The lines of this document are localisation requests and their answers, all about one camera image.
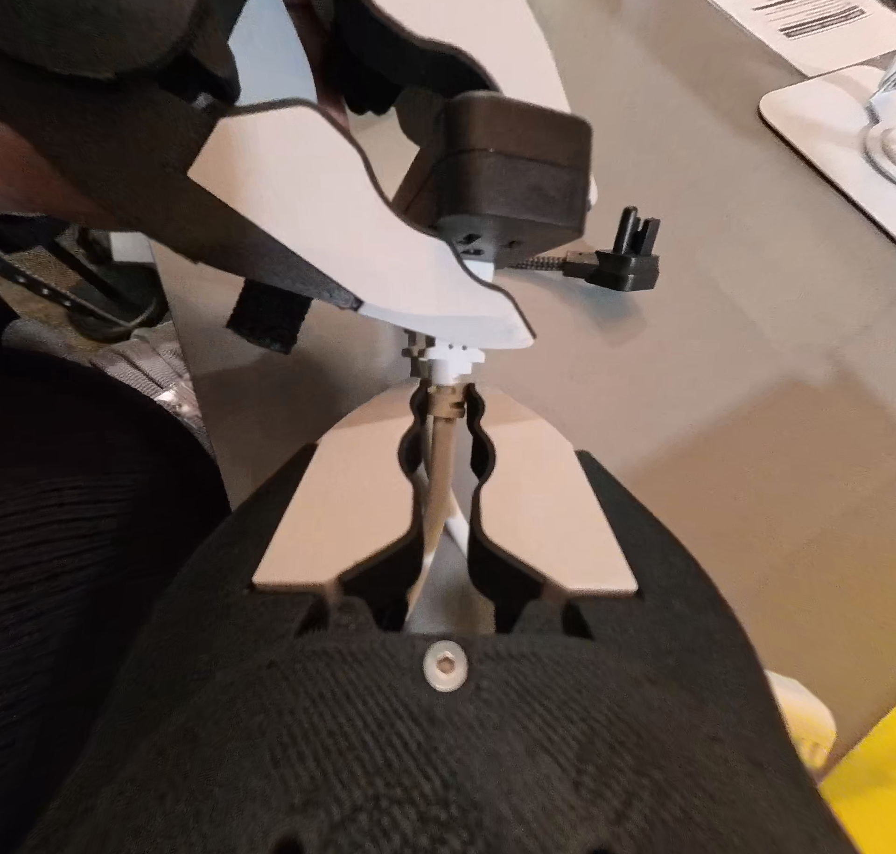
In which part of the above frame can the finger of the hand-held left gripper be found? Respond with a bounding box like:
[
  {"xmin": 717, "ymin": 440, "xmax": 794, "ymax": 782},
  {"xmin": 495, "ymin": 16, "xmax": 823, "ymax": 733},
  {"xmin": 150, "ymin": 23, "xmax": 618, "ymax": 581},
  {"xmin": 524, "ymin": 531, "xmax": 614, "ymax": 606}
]
[
  {"xmin": 323, "ymin": 0, "xmax": 599, "ymax": 208},
  {"xmin": 186, "ymin": 100, "xmax": 538, "ymax": 350}
]

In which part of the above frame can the yellow plastic bin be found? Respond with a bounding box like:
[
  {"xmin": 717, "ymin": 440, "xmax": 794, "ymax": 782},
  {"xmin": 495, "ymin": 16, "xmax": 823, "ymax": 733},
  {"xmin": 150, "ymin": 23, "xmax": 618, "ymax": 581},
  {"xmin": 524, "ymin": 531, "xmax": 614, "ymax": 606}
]
[{"xmin": 818, "ymin": 717, "xmax": 896, "ymax": 854}]

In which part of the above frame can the black power strip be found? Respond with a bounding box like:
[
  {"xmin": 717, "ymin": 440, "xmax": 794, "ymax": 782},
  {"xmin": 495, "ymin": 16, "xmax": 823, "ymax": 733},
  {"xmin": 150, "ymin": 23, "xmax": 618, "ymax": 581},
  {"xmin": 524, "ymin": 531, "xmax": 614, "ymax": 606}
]
[{"xmin": 392, "ymin": 91, "xmax": 595, "ymax": 269}]

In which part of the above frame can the white cable with plug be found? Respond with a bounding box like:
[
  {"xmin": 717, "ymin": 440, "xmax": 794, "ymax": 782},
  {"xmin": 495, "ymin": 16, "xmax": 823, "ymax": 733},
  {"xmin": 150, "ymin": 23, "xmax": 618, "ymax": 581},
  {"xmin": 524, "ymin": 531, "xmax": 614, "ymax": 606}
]
[{"xmin": 402, "ymin": 329, "xmax": 489, "ymax": 634}]

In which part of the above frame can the printed instruction sheet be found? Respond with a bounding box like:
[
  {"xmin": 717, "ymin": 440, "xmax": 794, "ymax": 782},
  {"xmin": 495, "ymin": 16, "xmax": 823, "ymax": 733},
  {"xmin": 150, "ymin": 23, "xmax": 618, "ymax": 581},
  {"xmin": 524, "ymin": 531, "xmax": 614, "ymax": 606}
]
[{"xmin": 661, "ymin": 0, "xmax": 896, "ymax": 78}]

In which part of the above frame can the grey perforated strap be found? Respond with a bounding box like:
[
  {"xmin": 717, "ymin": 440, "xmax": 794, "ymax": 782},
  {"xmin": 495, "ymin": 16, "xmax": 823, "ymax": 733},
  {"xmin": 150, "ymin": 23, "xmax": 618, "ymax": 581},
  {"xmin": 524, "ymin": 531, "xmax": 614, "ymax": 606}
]
[{"xmin": 0, "ymin": 251, "xmax": 144, "ymax": 326}]

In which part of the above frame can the instruction sign stand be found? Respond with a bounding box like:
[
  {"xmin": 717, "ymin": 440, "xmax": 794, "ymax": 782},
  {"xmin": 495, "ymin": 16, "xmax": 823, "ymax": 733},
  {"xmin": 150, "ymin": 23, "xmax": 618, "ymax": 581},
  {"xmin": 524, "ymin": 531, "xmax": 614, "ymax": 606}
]
[{"xmin": 759, "ymin": 56, "xmax": 896, "ymax": 243}]

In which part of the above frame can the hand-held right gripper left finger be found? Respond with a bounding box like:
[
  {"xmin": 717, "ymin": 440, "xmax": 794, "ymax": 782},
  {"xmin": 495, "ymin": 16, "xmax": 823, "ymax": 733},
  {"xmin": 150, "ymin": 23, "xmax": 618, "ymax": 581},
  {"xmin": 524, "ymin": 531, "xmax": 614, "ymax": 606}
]
[{"xmin": 250, "ymin": 382, "xmax": 427, "ymax": 596}]

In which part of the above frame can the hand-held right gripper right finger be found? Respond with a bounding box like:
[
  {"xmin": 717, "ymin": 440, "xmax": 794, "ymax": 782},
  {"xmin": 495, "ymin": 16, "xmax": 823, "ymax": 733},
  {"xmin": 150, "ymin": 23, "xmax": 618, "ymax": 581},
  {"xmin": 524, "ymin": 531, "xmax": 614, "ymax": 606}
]
[{"xmin": 468, "ymin": 383, "xmax": 640, "ymax": 599}]

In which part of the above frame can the grey desk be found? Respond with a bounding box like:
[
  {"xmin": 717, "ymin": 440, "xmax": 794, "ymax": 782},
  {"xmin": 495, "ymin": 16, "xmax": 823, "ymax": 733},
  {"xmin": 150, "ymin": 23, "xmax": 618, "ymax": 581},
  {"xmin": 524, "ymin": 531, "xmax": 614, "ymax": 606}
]
[{"xmin": 150, "ymin": 0, "xmax": 896, "ymax": 785}]

